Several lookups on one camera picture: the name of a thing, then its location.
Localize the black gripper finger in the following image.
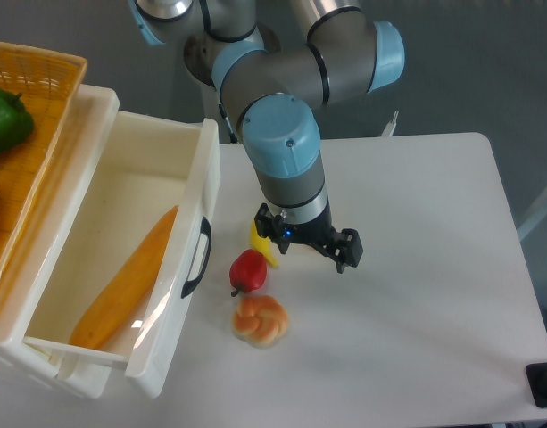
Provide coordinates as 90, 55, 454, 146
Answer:
320, 228, 363, 274
254, 203, 285, 243

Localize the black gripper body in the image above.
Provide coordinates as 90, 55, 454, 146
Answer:
273, 202, 336, 255

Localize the white top drawer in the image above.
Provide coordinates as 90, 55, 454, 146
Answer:
24, 112, 220, 398

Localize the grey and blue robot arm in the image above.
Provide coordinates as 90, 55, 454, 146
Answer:
129, 1, 405, 271

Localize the white drawer cabinet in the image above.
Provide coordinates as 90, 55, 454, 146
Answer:
0, 85, 120, 398

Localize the yellow toy banana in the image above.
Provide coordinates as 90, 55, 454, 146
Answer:
250, 222, 278, 268

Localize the red toy bell pepper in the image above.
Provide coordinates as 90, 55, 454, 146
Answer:
229, 249, 268, 297

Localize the braided toy bread roll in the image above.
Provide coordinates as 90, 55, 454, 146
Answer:
231, 295, 289, 348

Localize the long orange toy carrot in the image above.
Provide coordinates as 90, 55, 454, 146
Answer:
69, 205, 179, 350

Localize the black device at table edge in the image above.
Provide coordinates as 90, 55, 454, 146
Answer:
526, 362, 547, 408

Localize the orange wicker basket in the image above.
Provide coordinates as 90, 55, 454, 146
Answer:
0, 41, 87, 280

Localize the green toy bell pepper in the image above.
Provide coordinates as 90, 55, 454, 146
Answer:
0, 88, 35, 153

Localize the white chair frame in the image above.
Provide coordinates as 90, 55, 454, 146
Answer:
517, 186, 547, 241

